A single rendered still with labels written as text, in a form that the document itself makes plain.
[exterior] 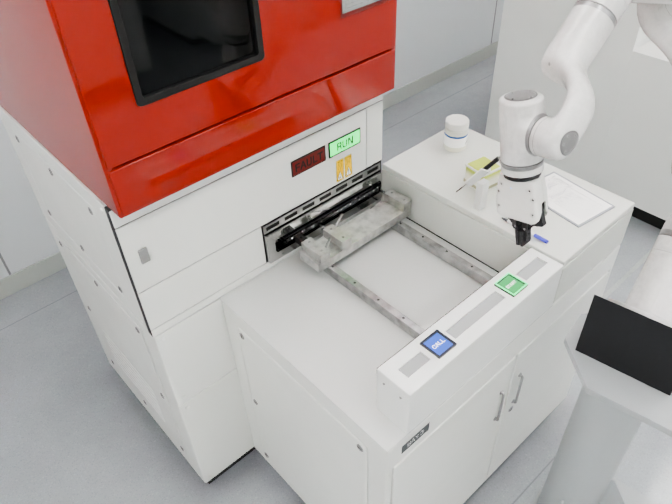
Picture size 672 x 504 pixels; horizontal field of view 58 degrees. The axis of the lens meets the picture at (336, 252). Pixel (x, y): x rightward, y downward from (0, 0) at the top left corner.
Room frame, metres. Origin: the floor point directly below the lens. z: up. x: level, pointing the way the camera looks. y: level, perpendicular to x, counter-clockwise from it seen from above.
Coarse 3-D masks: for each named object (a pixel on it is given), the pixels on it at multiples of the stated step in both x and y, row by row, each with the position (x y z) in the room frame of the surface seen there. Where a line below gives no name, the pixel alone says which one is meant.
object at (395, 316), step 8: (328, 272) 1.23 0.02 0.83; (336, 272) 1.20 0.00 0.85; (344, 272) 1.20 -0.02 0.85; (336, 280) 1.20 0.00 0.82; (344, 280) 1.18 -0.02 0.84; (352, 280) 1.17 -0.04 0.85; (352, 288) 1.15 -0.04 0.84; (360, 288) 1.14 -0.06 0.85; (360, 296) 1.13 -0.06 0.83; (368, 296) 1.11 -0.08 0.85; (376, 296) 1.10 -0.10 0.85; (376, 304) 1.08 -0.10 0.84; (384, 304) 1.07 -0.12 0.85; (384, 312) 1.06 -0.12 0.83; (392, 312) 1.05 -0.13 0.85; (400, 312) 1.04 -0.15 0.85; (392, 320) 1.04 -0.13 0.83; (400, 320) 1.02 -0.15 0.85; (408, 320) 1.02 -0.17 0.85; (408, 328) 1.00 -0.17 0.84; (416, 328) 0.99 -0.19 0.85; (416, 336) 0.98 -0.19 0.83
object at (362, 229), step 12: (384, 204) 1.46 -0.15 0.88; (360, 216) 1.40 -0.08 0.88; (372, 216) 1.40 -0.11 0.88; (384, 216) 1.40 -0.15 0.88; (396, 216) 1.40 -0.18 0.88; (348, 228) 1.35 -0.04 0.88; (360, 228) 1.35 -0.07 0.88; (372, 228) 1.35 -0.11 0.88; (384, 228) 1.36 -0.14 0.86; (324, 240) 1.30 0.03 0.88; (360, 240) 1.30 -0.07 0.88; (300, 252) 1.26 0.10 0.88; (336, 252) 1.25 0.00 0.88; (348, 252) 1.27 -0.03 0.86; (312, 264) 1.22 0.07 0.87; (324, 264) 1.21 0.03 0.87
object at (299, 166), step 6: (318, 150) 1.39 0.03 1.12; (306, 156) 1.36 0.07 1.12; (312, 156) 1.38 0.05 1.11; (318, 156) 1.39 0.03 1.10; (324, 156) 1.40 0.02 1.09; (294, 162) 1.34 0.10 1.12; (300, 162) 1.35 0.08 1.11; (306, 162) 1.36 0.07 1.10; (312, 162) 1.38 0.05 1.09; (318, 162) 1.39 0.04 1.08; (294, 168) 1.34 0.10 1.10; (300, 168) 1.35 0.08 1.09; (306, 168) 1.36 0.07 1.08; (294, 174) 1.34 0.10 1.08
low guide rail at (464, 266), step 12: (396, 228) 1.40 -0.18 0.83; (408, 228) 1.38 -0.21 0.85; (420, 240) 1.33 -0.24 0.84; (432, 240) 1.32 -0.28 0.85; (432, 252) 1.29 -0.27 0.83; (444, 252) 1.26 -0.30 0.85; (456, 264) 1.23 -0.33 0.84; (468, 264) 1.21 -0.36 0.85; (480, 276) 1.17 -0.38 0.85; (492, 276) 1.16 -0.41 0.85
